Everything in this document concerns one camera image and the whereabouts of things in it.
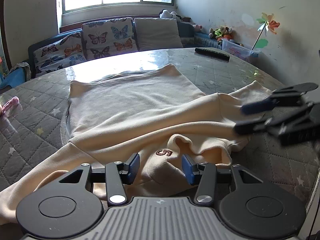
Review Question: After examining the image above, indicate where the cream sweatshirt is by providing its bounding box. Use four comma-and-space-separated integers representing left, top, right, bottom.
1, 64, 271, 224

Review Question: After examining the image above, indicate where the black remote control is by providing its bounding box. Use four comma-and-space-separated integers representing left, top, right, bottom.
195, 48, 230, 62

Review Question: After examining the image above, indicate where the clear plastic storage box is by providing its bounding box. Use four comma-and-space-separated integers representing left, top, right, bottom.
222, 39, 261, 63

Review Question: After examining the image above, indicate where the plush toys pile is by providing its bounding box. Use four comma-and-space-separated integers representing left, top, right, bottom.
208, 27, 233, 42

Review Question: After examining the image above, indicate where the colourful paper pinwheel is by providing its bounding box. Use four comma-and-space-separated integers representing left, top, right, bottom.
251, 12, 280, 50

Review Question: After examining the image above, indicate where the plain beige cushion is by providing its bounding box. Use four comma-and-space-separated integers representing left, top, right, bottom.
135, 18, 183, 51

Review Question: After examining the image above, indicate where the white plush toy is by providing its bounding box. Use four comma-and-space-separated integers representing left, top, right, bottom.
159, 9, 182, 22

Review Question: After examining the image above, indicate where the blue chair with cloth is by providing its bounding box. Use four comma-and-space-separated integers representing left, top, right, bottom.
1, 62, 31, 89

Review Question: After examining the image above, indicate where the left butterfly cushion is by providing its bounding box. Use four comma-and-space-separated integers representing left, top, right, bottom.
33, 32, 86, 77

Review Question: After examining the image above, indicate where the butterfly cushion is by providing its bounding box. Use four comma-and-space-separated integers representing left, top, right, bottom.
33, 32, 86, 77
82, 17, 138, 60

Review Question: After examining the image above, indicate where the middle butterfly cushion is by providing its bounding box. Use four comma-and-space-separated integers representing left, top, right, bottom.
82, 17, 138, 60

